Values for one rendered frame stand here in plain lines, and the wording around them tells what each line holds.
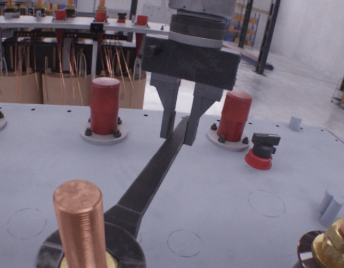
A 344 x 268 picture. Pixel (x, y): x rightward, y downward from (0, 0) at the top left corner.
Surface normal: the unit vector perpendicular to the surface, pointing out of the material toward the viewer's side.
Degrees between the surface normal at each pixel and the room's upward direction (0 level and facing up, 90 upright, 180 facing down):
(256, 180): 0
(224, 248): 0
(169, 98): 90
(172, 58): 90
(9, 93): 90
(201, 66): 90
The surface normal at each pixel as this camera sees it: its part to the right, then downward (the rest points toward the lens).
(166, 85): -0.27, 0.42
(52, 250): 0.16, -0.87
